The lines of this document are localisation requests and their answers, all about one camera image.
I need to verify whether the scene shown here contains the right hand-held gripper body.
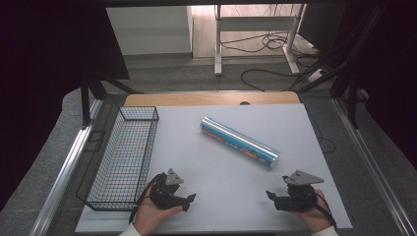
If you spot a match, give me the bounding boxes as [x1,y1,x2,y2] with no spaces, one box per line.
[273,169,326,212]

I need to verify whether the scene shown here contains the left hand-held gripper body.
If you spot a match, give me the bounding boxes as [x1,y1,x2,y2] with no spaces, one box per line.
[149,168,189,210]

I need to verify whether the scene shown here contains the person's right hand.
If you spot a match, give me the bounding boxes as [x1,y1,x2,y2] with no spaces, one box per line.
[290,189,332,234]

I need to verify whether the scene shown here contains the person's left hand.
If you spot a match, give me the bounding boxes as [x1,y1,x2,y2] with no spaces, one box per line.
[132,196,184,236]

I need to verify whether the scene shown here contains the white table mat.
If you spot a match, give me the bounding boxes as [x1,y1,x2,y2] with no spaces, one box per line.
[75,103,354,235]

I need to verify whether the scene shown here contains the person's right white sleeve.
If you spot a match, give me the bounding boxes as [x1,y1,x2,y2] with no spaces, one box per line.
[310,225,341,236]

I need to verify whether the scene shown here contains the person's white sleeve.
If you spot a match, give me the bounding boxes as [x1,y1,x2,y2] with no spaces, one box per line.
[310,225,341,236]
[118,222,143,236]

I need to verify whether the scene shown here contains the person's left white sleeve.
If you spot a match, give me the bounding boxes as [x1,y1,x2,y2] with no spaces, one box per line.
[118,222,143,236]

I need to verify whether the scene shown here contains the black metal stand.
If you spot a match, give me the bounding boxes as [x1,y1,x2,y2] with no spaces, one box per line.
[329,73,362,130]
[79,69,145,130]

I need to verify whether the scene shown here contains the white power strip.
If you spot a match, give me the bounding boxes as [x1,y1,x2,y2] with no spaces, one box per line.
[307,67,327,84]

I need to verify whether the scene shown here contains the dark curtain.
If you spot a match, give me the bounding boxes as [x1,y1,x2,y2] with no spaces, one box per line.
[0,3,131,212]
[343,3,417,161]

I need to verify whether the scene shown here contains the white cabinet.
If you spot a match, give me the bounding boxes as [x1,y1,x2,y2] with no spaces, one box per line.
[105,5,194,57]

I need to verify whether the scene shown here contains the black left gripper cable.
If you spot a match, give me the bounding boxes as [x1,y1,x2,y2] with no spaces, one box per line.
[128,172,164,225]

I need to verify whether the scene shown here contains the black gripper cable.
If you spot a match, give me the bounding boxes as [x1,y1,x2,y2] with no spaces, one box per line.
[128,172,164,225]
[314,192,338,231]

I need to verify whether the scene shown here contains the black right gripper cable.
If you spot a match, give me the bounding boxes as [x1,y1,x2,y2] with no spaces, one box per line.
[314,192,338,231]

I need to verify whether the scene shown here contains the black wire mesh basket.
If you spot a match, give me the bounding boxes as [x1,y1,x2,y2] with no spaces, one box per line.
[76,105,160,212]

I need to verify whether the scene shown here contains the thin black looped cable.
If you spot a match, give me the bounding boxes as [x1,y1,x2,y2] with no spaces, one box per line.
[308,111,337,155]

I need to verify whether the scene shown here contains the aluminium rail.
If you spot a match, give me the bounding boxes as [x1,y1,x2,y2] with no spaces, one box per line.
[331,97,417,236]
[29,98,103,236]

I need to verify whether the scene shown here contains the long black floor cable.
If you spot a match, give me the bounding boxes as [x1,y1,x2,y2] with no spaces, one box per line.
[240,67,298,92]

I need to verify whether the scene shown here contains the tangled black floor cables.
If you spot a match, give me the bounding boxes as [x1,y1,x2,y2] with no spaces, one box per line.
[219,30,298,54]

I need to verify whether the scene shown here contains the white metal desk frame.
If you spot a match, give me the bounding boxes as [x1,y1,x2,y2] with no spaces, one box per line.
[213,3,307,78]

